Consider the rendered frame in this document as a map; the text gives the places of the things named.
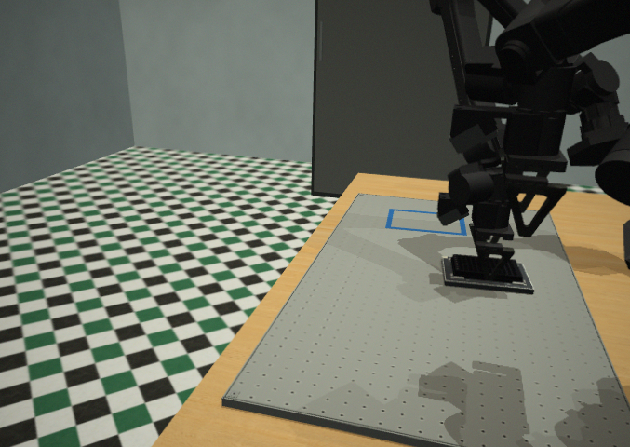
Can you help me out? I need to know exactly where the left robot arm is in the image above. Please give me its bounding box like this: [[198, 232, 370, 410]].
[[449, 0, 630, 206]]

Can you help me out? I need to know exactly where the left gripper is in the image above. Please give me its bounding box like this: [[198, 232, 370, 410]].
[[500, 109, 568, 237]]

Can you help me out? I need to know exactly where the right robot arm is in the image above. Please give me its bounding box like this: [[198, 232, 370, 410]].
[[429, 0, 629, 229]]

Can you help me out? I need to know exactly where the blue tape rectangle outline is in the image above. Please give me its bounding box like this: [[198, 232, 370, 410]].
[[385, 209, 467, 236]]

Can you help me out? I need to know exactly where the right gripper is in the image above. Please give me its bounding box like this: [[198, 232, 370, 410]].
[[469, 200, 515, 281]]

